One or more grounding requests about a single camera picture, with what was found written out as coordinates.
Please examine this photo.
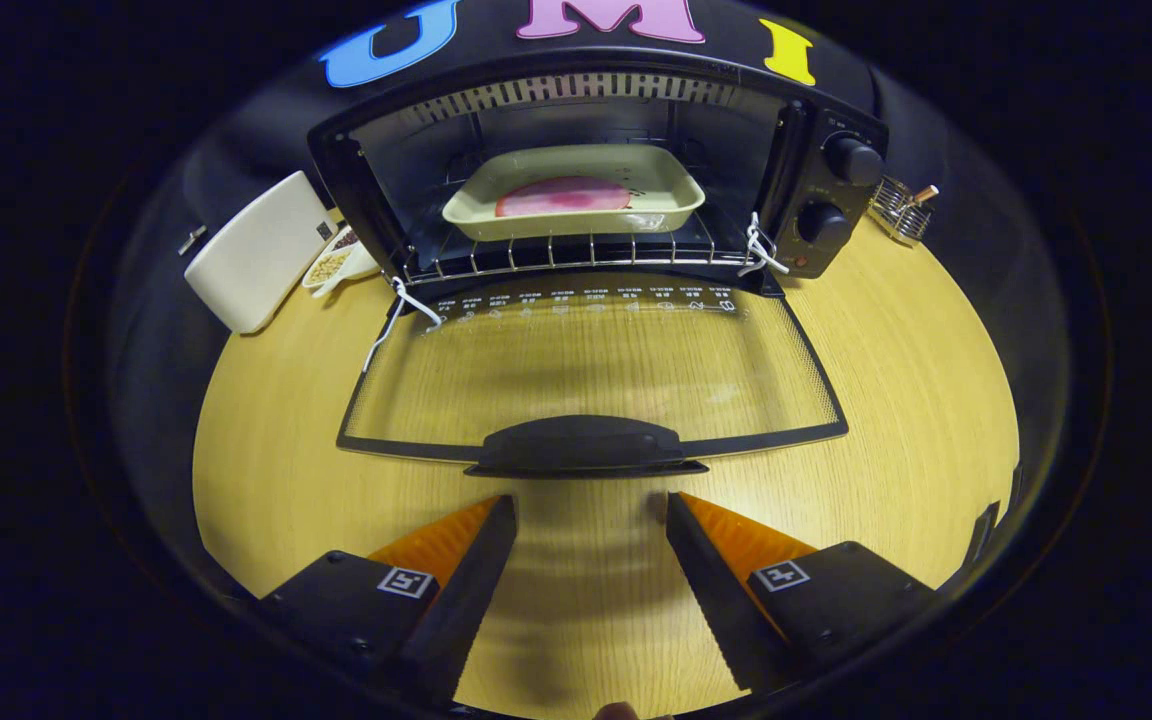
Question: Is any white cord loop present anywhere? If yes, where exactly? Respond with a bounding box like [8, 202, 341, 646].
[739, 212, 790, 278]
[363, 277, 444, 373]

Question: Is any black toaster oven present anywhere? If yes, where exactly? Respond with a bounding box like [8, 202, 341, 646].
[308, 50, 889, 479]

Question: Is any small dish of beans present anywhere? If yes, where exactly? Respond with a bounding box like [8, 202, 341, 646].
[301, 225, 379, 299]

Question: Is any pink ham slice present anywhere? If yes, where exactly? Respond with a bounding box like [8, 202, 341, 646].
[494, 176, 634, 218]

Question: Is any black backdrop cloth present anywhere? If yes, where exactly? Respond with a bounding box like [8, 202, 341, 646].
[86, 0, 1077, 561]

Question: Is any metal wire basket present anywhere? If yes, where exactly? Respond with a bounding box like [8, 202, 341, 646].
[871, 175, 940, 246]

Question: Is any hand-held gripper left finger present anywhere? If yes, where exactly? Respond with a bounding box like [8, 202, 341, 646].
[254, 494, 519, 706]

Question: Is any metal oven rack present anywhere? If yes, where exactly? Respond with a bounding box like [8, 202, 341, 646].
[401, 212, 749, 286]

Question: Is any white bread toaster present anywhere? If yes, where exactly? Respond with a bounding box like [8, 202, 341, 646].
[184, 170, 337, 335]

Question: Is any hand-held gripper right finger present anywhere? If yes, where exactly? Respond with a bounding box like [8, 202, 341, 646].
[664, 490, 940, 696]

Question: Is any cream rectangular food tray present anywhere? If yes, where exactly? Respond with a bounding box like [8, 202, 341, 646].
[442, 144, 707, 242]

